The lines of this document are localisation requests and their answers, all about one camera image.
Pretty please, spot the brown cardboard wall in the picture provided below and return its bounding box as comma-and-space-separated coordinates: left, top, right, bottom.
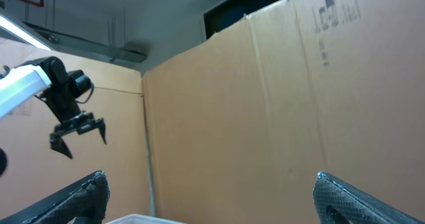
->
1, 0, 424, 223

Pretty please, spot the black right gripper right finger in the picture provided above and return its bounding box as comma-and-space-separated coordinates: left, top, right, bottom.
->
313, 171, 424, 224

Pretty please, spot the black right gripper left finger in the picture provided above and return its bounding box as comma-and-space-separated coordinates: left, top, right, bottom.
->
1, 171, 110, 224

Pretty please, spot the clear plastic waste bin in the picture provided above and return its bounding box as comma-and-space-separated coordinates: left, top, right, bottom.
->
106, 214, 184, 224

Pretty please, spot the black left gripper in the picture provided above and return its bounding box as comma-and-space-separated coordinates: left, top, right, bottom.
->
23, 56, 107, 159

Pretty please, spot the ceiling light strip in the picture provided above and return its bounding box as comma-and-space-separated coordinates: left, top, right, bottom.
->
1, 15, 52, 51

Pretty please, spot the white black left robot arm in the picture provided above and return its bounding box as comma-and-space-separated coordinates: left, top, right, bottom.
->
1, 56, 107, 159

